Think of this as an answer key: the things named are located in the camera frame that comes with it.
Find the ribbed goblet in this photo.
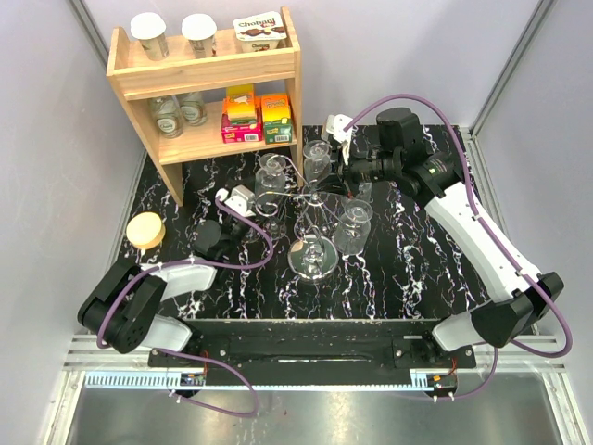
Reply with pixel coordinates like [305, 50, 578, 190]
[255, 153, 286, 208]
[303, 140, 331, 185]
[348, 183, 372, 204]
[333, 199, 373, 255]

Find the chrome wine glass rack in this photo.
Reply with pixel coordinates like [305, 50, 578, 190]
[255, 141, 374, 284]

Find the round yellow wooden coaster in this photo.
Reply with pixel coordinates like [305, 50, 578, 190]
[125, 212, 166, 250]

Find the clear stemmed wine glass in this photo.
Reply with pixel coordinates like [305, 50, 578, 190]
[264, 216, 286, 241]
[243, 227, 261, 244]

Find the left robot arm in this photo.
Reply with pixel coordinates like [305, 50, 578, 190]
[77, 211, 253, 366]

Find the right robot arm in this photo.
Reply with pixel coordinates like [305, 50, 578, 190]
[322, 108, 564, 367]

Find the green Scrub Daddy box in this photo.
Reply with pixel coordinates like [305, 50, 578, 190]
[260, 94, 293, 144]

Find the pink sponge box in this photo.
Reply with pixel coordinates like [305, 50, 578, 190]
[221, 84, 262, 144]

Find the right clear glass bottle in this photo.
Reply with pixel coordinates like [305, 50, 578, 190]
[177, 91, 208, 126]

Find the clear glass bottle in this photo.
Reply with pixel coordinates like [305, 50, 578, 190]
[148, 95, 183, 138]
[177, 91, 208, 126]

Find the left clear glass bottle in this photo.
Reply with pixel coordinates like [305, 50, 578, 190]
[148, 95, 183, 138]

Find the Chobani yogurt tub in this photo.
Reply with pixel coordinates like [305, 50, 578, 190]
[233, 11, 287, 53]

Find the wooden two-tier shelf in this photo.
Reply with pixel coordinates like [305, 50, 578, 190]
[107, 6, 303, 206]

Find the right white lidded cup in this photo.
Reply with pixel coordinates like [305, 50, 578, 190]
[182, 13, 217, 58]

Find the white lidded cup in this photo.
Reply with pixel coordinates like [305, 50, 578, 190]
[130, 12, 169, 61]
[182, 13, 217, 58]

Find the left white lidded cup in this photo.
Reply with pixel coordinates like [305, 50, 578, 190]
[130, 12, 169, 61]

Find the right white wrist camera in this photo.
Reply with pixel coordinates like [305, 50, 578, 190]
[322, 114, 353, 164]

